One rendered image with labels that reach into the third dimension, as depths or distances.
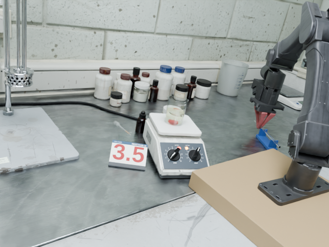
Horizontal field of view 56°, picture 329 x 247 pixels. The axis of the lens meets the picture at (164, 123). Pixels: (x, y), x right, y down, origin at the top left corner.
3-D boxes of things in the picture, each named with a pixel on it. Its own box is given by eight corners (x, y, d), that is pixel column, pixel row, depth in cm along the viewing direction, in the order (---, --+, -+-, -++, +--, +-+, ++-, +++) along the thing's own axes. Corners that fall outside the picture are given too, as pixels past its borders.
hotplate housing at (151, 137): (208, 179, 78) (217, 152, 75) (159, 180, 74) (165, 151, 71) (180, 136, 97) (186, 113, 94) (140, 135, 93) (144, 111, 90)
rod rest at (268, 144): (277, 152, 100) (280, 142, 99) (267, 151, 100) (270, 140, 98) (264, 137, 109) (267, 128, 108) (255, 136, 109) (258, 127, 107)
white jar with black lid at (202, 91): (209, 100, 135) (213, 84, 133) (194, 98, 134) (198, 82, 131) (206, 94, 142) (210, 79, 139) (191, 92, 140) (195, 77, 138)
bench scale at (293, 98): (296, 111, 144) (299, 102, 142) (255, 91, 164) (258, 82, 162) (319, 110, 154) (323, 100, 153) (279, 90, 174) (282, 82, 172)
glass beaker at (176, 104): (177, 119, 88) (183, 92, 84) (185, 128, 83) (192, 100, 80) (158, 119, 85) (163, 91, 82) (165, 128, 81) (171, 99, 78)
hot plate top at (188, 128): (202, 136, 81) (203, 134, 81) (158, 135, 77) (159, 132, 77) (187, 117, 92) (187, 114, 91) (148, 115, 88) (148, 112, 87)
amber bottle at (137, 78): (137, 97, 122) (142, 70, 118) (126, 95, 122) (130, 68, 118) (138, 93, 126) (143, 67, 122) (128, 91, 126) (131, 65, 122)
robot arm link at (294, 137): (292, 126, 71) (299, 137, 66) (329, 134, 71) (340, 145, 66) (282, 150, 74) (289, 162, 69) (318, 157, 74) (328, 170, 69)
